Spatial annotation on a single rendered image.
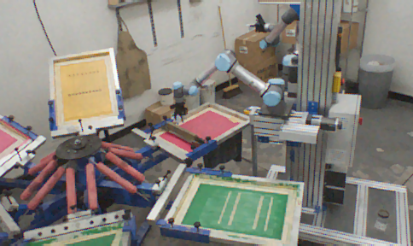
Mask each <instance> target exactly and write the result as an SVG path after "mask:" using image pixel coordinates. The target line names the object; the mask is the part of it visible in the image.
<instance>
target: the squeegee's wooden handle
mask: <svg viewBox="0 0 413 246"><path fill-rule="evenodd" d="M166 124H167V127H168V129H169V131H173V132H175V133H176V134H179V135H180V136H182V137H185V138H187V139H188V140H190V141H192V140H195V141H196V142H197V134H194V133H193V132H191V131H187V130H185V129H183V128H182V127H180V126H177V125H176V124H173V123H171V122H170V121H168V122H166ZM191 139H192V140H191Z"/></svg>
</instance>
